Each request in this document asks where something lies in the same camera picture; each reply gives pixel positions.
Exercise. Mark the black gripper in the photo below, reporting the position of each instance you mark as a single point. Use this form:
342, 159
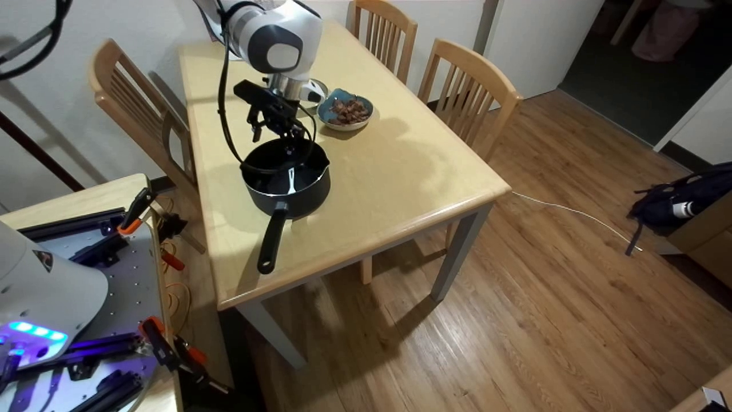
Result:
270, 110

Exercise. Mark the black saucepan with handle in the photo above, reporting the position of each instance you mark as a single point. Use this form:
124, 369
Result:
266, 178

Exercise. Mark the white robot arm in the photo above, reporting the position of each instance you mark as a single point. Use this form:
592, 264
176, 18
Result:
277, 39

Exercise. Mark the silver measuring spoon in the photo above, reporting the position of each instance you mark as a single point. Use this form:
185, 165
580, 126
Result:
290, 179

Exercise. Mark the teal plate with food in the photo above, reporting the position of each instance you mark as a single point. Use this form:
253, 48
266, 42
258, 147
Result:
344, 110

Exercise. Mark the wooden chair far left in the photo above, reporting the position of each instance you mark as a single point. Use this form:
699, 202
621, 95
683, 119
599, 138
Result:
385, 30

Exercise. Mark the wooden dining chair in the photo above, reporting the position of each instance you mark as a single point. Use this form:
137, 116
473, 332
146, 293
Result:
144, 113

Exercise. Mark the wooden chair far right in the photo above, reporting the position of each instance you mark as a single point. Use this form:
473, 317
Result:
469, 95

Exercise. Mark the black backpack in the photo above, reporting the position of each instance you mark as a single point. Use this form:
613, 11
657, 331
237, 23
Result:
671, 205

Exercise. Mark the robot base mount table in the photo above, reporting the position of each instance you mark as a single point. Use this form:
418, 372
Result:
82, 309

